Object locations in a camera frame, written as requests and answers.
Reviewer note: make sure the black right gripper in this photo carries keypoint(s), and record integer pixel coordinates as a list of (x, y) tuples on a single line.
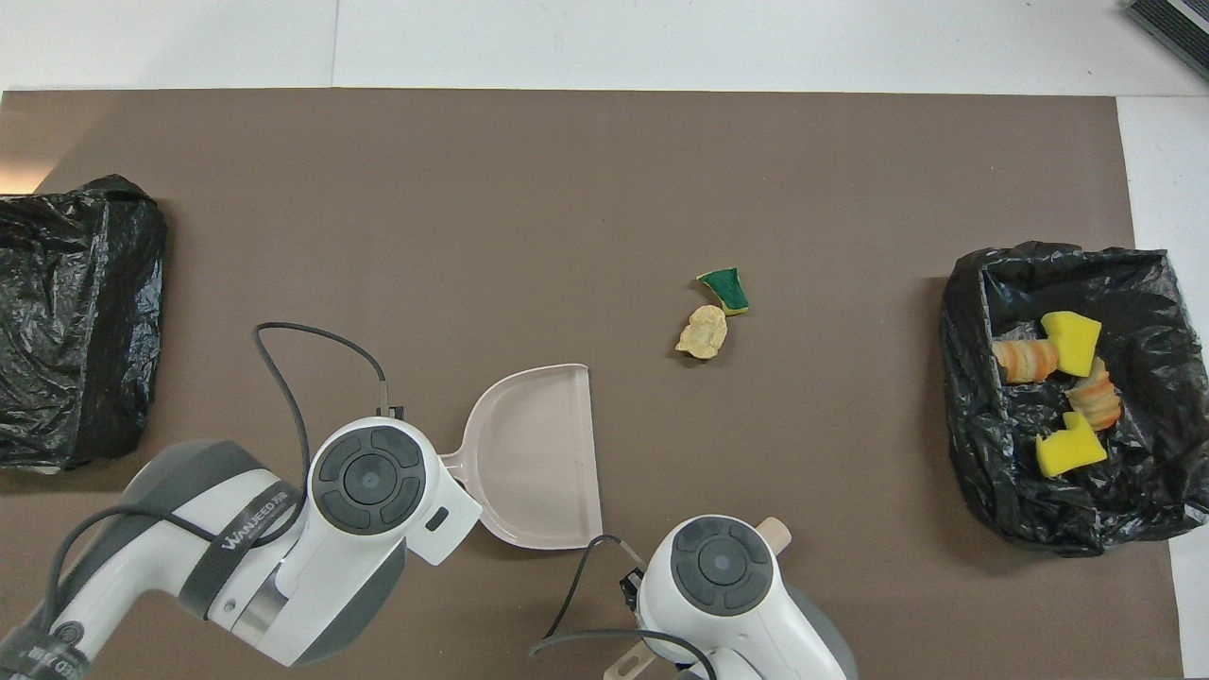
[(632, 592)]

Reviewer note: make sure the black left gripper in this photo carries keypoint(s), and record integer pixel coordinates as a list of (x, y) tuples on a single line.
[(390, 413)]

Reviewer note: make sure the beige plastic dustpan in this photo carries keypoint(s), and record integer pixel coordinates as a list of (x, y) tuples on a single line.
[(538, 453)]

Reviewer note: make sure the beige hand brush black bristles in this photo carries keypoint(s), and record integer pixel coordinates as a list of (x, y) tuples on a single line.
[(776, 532)]

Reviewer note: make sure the green yellow sponge piece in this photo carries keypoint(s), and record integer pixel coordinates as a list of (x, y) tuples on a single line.
[(725, 288)]

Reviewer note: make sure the crusty bread chunk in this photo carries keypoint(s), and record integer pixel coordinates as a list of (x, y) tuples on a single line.
[(1025, 361), (1096, 399)]

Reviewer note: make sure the notched yellow sponge piece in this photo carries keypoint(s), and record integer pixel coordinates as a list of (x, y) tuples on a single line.
[(1070, 446)]

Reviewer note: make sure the yellow sponge block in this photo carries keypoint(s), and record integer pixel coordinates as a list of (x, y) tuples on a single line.
[(1072, 340)]

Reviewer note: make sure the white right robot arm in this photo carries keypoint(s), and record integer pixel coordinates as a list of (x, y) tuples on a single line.
[(746, 633)]

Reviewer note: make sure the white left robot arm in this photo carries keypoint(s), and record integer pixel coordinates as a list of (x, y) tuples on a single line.
[(312, 586)]

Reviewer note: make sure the bin wrapped black bag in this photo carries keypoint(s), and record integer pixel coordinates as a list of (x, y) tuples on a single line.
[(76, 312)]

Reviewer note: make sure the open bin black bag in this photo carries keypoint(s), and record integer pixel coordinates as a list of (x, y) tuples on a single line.
[(1133, 312)]

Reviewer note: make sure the brown paper table mat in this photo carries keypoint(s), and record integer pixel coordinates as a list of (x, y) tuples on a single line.
[(378, 236)]

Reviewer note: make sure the dark ribbed device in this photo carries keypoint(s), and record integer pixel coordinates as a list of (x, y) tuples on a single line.
[(1181, 24)]

